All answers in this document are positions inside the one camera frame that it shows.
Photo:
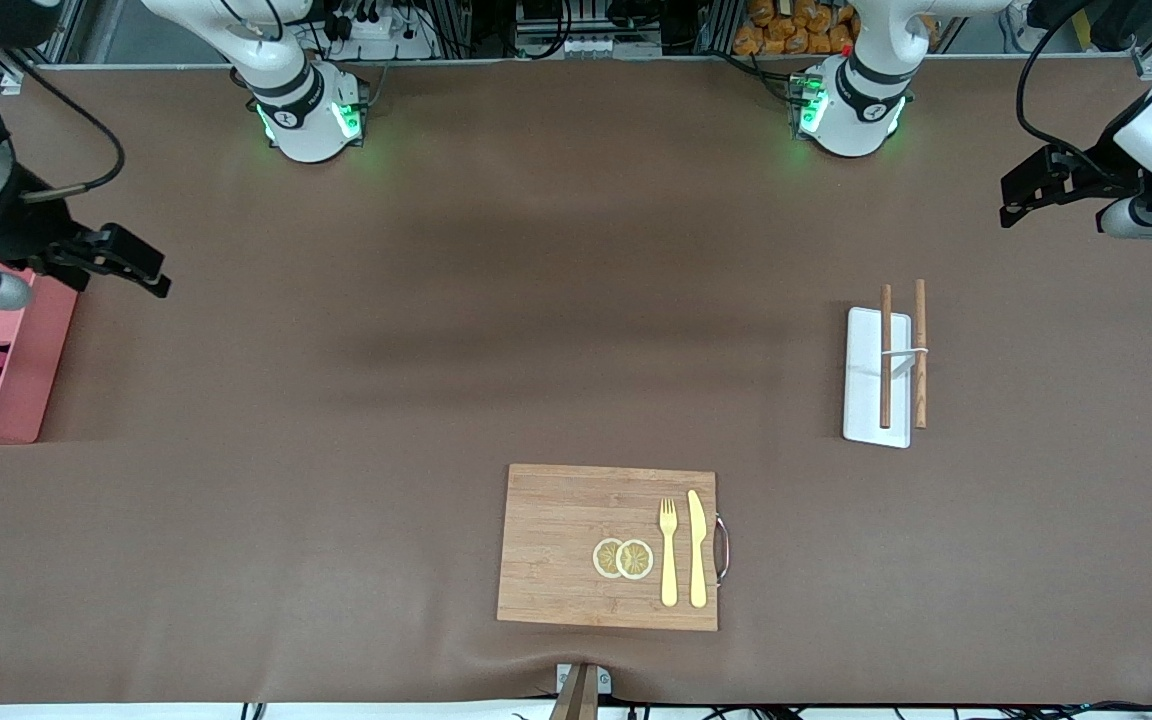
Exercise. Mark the orange snack packages pile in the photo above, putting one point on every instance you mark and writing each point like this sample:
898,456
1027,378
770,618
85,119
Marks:
796,30

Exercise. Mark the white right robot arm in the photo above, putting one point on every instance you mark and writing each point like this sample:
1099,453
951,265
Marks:
306,120

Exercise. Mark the grey electronic equipment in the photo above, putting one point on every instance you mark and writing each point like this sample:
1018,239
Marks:
586,30

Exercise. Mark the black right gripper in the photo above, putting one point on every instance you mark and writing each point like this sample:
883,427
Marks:
18,228

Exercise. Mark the brown wooden bar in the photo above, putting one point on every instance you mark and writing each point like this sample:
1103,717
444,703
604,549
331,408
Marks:
576,700

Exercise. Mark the wooden cutting board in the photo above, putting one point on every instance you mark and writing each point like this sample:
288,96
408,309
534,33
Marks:
556,550

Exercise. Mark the yellow plastic knife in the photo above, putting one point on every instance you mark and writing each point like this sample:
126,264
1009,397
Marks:
698,550

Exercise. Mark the yellow plastic fork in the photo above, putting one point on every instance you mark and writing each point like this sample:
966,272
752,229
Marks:
669,570

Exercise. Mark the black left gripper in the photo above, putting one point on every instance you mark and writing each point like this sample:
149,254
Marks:
1116,174

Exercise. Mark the wooden rod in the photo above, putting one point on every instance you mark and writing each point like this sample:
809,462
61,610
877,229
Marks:
921,320
886,400

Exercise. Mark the lemon slice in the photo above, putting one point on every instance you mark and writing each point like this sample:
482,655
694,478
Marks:
638,560
604,558

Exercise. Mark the white rectangular tray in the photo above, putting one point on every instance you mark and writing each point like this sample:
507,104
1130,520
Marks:
861,400

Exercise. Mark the pink plastic bin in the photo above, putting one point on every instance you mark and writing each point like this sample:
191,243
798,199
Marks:
36,380

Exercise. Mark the white zip tie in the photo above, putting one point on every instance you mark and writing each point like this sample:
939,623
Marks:
904,355

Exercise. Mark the white power strip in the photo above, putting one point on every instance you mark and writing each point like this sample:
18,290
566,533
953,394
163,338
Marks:
376,30

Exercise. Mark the metal table bracket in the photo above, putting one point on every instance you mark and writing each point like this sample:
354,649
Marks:
601,680

